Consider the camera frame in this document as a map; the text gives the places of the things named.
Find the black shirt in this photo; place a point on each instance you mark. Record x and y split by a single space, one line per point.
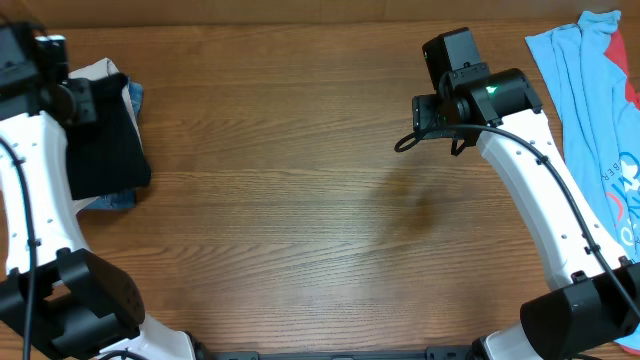
106 157

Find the light blue t-shirt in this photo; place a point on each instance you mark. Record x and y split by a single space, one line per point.
585 69

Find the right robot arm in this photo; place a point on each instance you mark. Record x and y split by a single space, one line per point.
593 295

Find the blue folded jeans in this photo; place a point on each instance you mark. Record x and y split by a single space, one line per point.
126 199

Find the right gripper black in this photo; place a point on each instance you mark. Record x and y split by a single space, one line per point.
425 114

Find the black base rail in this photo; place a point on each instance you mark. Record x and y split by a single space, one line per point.
430 353

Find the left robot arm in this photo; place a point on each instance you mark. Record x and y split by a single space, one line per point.
63 139

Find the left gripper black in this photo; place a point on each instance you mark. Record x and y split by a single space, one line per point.
84 111

